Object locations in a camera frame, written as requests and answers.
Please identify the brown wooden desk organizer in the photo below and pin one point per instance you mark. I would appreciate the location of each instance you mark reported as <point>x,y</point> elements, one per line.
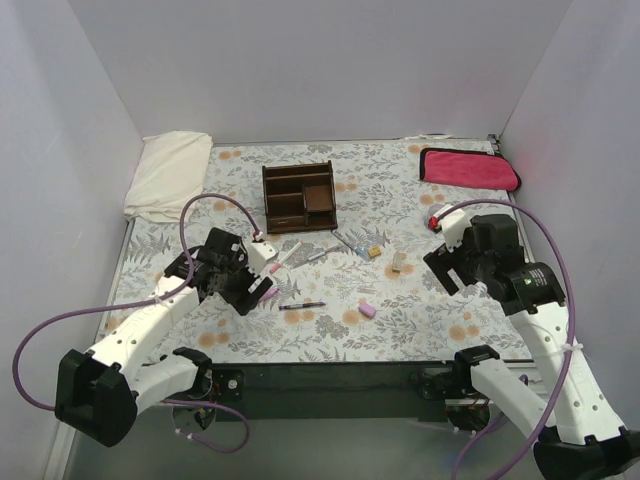
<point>299,198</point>

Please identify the white folded cloth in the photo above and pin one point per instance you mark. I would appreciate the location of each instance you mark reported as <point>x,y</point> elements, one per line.
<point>171,171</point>

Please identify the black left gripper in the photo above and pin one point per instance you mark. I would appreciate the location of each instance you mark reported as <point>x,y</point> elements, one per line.
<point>245,292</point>

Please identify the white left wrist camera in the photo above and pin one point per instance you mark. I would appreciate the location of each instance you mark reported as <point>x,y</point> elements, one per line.
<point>260,254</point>

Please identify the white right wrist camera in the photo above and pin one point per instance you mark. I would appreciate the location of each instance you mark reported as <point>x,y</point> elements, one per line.
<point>453,226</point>

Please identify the pink white pen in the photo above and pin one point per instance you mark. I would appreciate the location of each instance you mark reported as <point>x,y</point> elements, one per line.
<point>280,262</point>

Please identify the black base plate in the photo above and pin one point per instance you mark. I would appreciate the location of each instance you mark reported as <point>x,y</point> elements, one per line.
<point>424,391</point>

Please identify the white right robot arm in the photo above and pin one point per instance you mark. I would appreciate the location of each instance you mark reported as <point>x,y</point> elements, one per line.
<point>576,433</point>

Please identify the clear round pin box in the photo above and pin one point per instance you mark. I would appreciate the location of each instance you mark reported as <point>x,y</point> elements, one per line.
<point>431,221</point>

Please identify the pink eraser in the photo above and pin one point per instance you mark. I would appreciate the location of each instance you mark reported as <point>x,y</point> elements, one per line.
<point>367,310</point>

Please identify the grey white pen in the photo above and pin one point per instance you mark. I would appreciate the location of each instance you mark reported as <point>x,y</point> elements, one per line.
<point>323,253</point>

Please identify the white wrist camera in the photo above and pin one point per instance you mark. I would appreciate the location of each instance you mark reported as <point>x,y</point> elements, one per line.
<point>260,254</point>
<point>453,226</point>

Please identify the red microfiber cloth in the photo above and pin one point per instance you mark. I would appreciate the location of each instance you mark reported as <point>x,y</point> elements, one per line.
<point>467,169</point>

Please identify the white grey eraser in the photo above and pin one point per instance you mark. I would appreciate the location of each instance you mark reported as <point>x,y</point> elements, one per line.
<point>397,262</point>

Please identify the floral table mat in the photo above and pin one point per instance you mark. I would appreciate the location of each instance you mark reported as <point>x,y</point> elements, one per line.
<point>381,202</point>

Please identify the blue correction pen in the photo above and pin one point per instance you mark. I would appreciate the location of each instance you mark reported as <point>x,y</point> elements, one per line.
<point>361,252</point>

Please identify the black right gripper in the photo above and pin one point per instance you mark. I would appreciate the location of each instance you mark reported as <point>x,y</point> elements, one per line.
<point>447,270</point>

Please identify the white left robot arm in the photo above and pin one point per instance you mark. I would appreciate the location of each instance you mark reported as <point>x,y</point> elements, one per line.
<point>100,392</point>

